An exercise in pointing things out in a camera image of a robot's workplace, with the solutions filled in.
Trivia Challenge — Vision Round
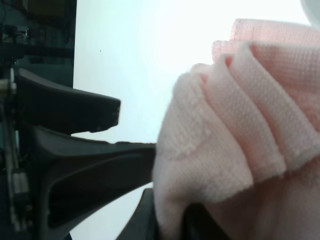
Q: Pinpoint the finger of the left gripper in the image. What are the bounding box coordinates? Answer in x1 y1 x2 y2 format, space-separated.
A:
32 127 156 240

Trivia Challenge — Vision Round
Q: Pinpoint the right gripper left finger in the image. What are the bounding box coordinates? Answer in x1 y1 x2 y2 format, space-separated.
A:
116 188 159 240

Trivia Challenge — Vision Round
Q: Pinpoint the white rectangular plastic tray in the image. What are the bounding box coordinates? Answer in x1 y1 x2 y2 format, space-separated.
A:
300 0 320 28

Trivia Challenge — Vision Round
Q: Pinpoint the pink towel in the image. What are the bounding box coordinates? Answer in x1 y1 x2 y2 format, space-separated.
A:
152 19 320 240

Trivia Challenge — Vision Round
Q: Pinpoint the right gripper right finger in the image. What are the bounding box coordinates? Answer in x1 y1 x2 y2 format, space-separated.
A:
182 203 230 240

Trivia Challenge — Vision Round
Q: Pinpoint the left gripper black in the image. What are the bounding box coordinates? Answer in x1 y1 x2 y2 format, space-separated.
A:
0 0 121 240

